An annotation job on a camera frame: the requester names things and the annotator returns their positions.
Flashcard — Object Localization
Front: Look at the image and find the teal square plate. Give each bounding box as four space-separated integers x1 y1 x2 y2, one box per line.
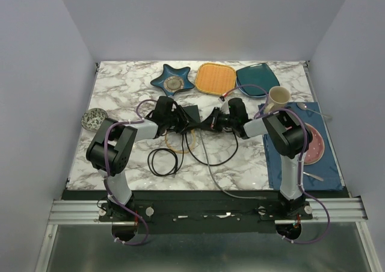
236 63 280 98

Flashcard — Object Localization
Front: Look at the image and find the blue star-shaped dish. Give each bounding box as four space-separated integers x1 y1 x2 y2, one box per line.
150 64 195 97

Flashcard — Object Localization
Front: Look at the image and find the small floral patterned bowl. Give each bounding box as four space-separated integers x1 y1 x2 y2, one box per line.
81 108 108 132

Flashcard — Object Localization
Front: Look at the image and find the pink dotted plate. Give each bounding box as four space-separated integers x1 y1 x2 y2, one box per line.
304 123 325 165

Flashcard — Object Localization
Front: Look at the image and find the aluminium rail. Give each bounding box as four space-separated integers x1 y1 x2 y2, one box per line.
48 197 368 225

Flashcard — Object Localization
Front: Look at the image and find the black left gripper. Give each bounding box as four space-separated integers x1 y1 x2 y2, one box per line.
164 105 198 135

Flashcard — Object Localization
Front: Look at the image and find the metal spoon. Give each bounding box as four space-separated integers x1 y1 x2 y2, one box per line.
296 102 332 120

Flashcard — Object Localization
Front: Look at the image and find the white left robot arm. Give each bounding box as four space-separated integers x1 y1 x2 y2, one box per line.
86 96 200 221

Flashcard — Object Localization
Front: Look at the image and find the grey ethernet cable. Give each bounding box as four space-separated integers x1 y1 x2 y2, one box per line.
198 129 267 199

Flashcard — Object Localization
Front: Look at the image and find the black network switch box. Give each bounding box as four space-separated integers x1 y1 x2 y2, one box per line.
183 105 200 124

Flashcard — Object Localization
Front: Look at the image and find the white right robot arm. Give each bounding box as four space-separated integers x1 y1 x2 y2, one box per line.
195 98 312 219

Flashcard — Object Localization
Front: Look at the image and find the metal fork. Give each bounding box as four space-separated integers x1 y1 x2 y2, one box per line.
303 172 324 182

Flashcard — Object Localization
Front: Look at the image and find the yellow ethernet cable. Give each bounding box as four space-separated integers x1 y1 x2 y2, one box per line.
164 130 199 154

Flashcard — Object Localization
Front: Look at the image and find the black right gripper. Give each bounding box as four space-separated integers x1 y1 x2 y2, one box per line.
197 107 236 133

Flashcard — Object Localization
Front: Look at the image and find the orange woven square tray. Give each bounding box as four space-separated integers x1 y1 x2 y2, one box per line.
195 63 236 96

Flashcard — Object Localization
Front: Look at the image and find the black ethernet cable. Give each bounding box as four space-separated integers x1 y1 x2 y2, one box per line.
185 130 240 166

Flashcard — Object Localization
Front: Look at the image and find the black mounting base plate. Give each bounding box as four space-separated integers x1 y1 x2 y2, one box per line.
61 189 351 235

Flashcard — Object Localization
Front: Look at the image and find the blue cloth placemat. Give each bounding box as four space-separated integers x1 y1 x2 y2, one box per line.
263 102 343 191

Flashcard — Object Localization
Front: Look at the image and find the beige ceramic mug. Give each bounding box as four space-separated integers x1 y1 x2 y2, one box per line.
263 86 291 114

